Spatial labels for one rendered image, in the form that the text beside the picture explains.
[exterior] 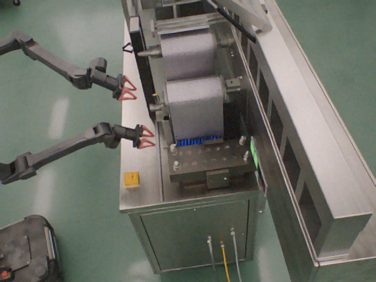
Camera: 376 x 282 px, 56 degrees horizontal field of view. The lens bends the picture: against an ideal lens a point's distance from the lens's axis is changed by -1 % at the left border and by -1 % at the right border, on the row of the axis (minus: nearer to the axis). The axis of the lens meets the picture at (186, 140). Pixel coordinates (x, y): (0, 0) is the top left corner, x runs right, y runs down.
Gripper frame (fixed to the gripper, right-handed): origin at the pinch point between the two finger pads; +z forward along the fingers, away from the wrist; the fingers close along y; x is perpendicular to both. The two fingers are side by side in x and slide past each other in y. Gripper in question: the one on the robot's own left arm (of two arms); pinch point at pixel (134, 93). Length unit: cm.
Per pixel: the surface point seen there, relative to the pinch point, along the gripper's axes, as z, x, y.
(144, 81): 11.6, -10.5, -27.5
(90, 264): 40, -138, 13
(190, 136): 32.8, -6.0, 5.8
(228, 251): 93, -56, 30
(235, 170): 50, 1, 25
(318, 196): 16, 53, 82
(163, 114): 18.2, -6.1, -1.5
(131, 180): 17.5, -35.7, 17.0
